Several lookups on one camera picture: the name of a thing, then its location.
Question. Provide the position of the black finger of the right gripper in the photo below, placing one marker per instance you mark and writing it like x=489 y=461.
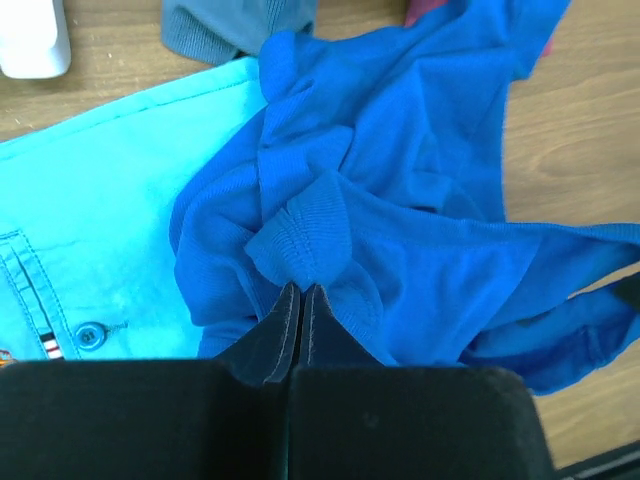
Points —
x=628 y=291

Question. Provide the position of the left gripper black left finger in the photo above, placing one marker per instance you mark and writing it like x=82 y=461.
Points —
x=222 y=418

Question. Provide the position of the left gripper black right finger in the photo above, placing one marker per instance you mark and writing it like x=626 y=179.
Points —
x=352 y=418

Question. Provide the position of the blue tank top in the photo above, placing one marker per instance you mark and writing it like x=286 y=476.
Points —
x=375 y=171

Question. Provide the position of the grey-blue hanging tank top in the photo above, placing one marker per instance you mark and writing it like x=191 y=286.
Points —
x=217 y=31

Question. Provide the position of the turquoise folded shorts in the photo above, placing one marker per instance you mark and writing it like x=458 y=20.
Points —
x=87 y=271

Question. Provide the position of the left white rack foot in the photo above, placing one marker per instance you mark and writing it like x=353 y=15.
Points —
x=35 y=41

